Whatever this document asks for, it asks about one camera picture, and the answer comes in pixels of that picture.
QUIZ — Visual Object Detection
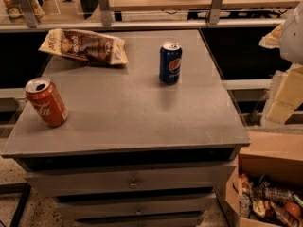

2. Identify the brown chip bag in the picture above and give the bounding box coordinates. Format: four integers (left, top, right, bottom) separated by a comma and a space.
39, 28, 128, 65

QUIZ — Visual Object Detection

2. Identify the yellow-white gripper finger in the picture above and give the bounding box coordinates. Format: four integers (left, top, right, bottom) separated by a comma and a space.
260, 63, 303, 126

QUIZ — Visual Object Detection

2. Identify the red coca-cola can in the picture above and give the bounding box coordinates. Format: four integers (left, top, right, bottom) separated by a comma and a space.
26, 78, 68, 127

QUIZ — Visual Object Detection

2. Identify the cardboard box with snacks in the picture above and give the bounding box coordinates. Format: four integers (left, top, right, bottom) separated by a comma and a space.
226, 132, 303, 227

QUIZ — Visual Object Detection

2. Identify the grey drawer cabinet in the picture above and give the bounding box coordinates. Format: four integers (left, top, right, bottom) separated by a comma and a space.
1, 30, 250, 227

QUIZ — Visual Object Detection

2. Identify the glass railing with metal posts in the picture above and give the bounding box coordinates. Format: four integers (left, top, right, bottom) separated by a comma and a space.
0, 0, 302, 33

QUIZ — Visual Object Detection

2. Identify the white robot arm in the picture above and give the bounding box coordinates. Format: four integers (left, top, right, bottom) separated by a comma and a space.
259, 2, 303, 127

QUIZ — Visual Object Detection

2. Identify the blue pepsi can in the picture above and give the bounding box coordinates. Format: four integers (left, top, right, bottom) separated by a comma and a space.
159, 42, 183, 84

